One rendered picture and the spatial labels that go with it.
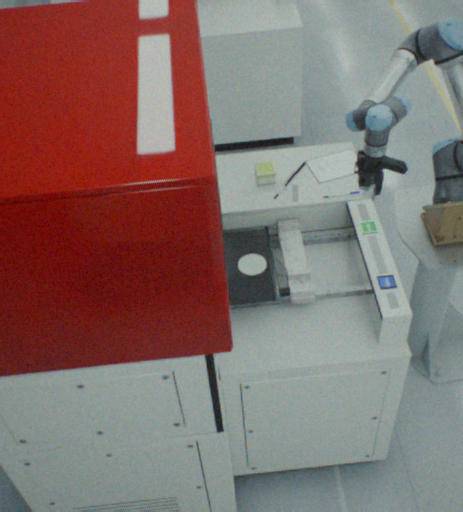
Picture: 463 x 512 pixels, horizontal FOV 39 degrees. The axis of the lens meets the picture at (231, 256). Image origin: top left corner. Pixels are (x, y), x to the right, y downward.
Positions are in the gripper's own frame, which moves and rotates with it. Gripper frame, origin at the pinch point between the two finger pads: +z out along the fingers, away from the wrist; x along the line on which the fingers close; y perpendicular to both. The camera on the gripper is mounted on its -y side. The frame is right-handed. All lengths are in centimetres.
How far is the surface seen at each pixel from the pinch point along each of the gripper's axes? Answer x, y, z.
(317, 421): 46, 26, 65
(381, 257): 14.3, -0.4, 15.0
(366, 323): 31.4, 7.5, 28.6
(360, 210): -9.8, 1.5, 15.0
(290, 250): -0.5, 28.8, 22.6
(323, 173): -31.3, 11.4, 13.8
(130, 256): 66, 74, -51
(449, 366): 2, -45, 109
